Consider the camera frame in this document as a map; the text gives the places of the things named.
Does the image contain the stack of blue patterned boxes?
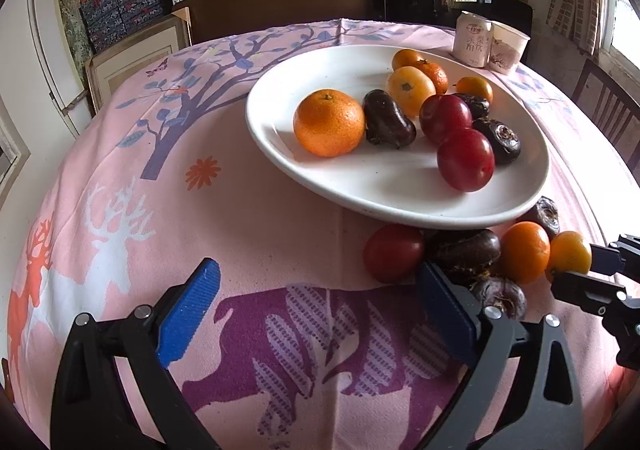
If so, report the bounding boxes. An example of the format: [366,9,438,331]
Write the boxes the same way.
[77,0,166,53]

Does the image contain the brown wooden board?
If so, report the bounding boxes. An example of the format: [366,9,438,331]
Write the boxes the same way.
[172,0,386,45]

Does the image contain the bright window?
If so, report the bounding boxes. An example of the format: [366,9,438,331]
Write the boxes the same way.
[597,0,640,66]

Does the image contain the white framed window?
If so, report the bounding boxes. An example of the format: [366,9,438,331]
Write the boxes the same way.
[0,94,31,201]

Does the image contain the pale yellow round fruit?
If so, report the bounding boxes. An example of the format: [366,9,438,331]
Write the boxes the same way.
[386,66,437,119]

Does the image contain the red plum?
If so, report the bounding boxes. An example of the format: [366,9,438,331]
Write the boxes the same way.
[419,94,473,145]
[363,224,426,283]
[436,128,496,193]

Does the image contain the wooden chair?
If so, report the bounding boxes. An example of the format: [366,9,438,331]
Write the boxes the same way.
[572,58,640,161]

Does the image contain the white drink can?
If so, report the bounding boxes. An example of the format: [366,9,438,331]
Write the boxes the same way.
[453,11,495,68]

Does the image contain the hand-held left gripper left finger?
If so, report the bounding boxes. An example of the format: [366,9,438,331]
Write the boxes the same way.
[50,257,222,450]

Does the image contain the large dark water chestnut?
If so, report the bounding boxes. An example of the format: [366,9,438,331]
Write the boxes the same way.
[425,229,502,287]

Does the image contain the large orange with green stem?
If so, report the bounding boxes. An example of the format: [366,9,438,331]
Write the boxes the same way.
[293,88,366,159]

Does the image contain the white paper cup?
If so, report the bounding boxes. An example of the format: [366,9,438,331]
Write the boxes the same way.
[487,22,531,75]

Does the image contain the yellow-orange round fruit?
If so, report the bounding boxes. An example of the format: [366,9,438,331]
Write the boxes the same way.
[545,231,593,283]
[391,48,426,73]

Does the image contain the framed picture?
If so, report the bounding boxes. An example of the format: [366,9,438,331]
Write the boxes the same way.
[84,12,193,103]

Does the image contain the white oval plate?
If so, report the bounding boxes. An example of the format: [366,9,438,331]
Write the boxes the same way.
[245,46,551,231]

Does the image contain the green marbled board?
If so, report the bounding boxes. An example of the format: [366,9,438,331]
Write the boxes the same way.
[54,0,96,58]

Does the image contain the white narrow board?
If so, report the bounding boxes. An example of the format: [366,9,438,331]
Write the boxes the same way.
[27,0,87,141]

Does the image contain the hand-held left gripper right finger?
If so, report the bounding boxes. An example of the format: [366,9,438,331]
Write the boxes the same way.
[419,261,586,450]

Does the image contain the pink deer print tablecloth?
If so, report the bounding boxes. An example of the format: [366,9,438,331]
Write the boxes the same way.
[0,18,626,450]

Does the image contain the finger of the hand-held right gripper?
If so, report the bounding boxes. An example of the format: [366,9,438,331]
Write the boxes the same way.
[590,235,640,281]
[550,270,640,370]

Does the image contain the small dark water chestnut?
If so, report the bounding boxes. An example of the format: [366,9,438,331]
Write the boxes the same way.
[452,93,491,121]

